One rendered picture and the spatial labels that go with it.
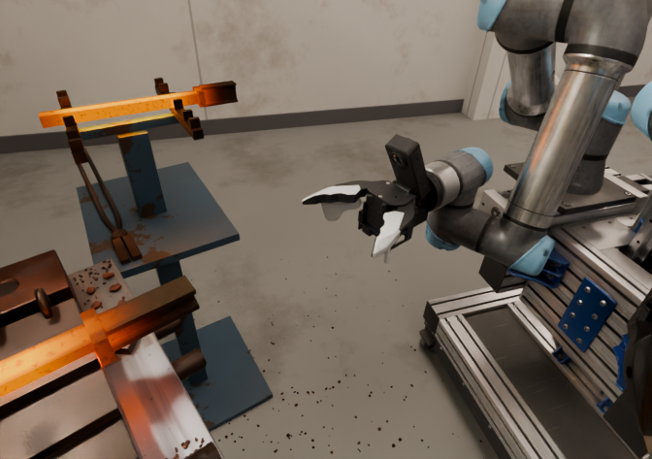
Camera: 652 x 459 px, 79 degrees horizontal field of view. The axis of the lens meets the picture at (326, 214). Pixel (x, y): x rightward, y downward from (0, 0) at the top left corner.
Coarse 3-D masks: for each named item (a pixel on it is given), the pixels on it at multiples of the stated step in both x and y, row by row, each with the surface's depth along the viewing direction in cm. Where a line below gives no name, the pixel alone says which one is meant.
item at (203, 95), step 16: (160, 96) 87; (176, 96) 88; (192, 96) 89; (208, 96) 92; (224, 96) 94; (48, 112) 78; (64, 112) 79; (80, 112) 79; (96, 112) 81; (112, 112) 82; (128, 112) 84; (144, 112) 85
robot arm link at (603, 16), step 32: (576, 0) 56; (608, 0) 54; (640, 0) 54; (576, 32) 58; (608, 32) 55; (640, 32) 55; (576, 64) 59; (608, 64) 56; (576, 96) 59; (608, 96) 59; (544, 128) 63; (576, 128) 60; (544, 160) 63; (576, 160) 62; (512, 192) 69; (544, 192) 64; (512, 224) 67; (544, 224) 66; (512, 256) 68; (544, 256) 65
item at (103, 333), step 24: (168, 288) 42; (192, 288) 42; (120, 312) 39; (144, 312) 39; (168, 312) 42; (72, 336) 37; (96, 336) 37; (120, 336) 40; (144, 336) 41; (24, 360) 35; (48, 360) 35; (72, 360) 36; (0, 384) 33; (24, 384) 35
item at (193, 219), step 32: (96, 192) 105; (128, 192) 105; (192, 192) 106; (96, 224) 94; (128, 224) 94; (160, 224) 94; (192, 224) 95; (224, 224) 95; (96, 256) 85; (160, 256) 85
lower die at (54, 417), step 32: (32, 320) 41; (64, 320) 41; (0, 352) 38; (32, 384) 34; (64, 384) 35; (96, 384) 36; (0, 416) 33; (32, 416) 33; (64, 416) 33; (96, 416) 33; (0, 448) 31; (32, 448) 31; (64, 448) 32; (96, 448) 32; (128, 448) 32
